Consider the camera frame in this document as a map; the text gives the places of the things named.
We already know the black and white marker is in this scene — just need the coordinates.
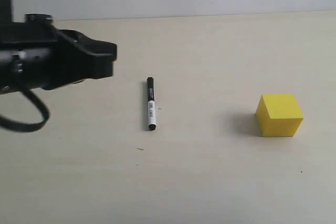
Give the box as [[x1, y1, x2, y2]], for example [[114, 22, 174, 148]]
[[146, 77, 156, 131]]

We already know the yellow foam cube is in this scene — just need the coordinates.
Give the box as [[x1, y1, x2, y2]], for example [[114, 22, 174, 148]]
[[256, 94, 303, 137]]

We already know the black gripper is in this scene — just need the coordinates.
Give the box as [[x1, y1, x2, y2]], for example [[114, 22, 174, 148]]
[[1, 14, 117, 94]]

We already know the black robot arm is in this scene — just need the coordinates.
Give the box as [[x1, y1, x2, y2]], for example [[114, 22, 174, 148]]
[[1, 0, 117, 94]]

